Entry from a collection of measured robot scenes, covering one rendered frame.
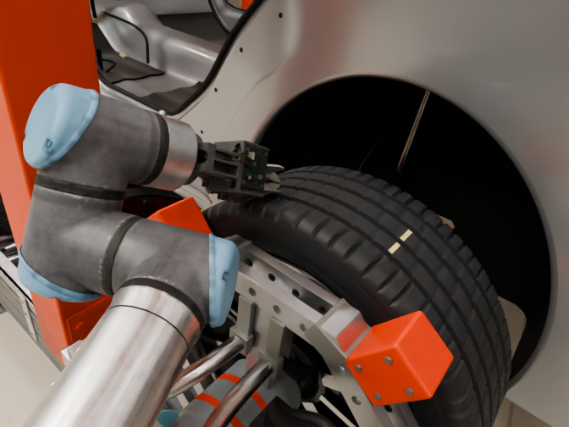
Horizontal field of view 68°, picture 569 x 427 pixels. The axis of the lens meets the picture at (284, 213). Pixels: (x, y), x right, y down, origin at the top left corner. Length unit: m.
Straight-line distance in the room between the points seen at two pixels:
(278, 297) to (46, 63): 0.53
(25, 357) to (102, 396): 1.69
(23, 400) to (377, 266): 1.56
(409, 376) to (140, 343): 0.29
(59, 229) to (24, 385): 1.51
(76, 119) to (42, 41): 0.36
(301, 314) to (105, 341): 0.26
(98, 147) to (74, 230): 0.09
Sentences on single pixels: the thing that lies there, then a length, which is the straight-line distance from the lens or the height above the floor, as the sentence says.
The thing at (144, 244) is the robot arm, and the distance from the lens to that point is 0.44.
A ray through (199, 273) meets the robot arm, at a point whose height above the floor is 1.24.
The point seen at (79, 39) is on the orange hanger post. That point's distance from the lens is 0.84.
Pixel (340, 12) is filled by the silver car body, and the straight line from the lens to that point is 0.90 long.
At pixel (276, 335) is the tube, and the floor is 1.06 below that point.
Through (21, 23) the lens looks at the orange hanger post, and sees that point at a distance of 0.79.
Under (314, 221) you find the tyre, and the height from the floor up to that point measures 1.18.
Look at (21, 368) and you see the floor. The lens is 2.01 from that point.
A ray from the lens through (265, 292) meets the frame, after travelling 0.57.
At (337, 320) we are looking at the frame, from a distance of 0.55.
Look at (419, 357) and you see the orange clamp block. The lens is 0.51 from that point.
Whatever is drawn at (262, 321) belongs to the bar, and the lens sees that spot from 0.62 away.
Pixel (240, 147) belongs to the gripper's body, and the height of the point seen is 1.27.
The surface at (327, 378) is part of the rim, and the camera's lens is 0.78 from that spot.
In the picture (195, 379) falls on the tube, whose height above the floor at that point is 1.01.
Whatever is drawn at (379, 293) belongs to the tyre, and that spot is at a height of 1.14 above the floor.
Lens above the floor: 1.52
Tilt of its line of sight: 33 degrees down
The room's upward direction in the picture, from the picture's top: 8 degrees clockwise
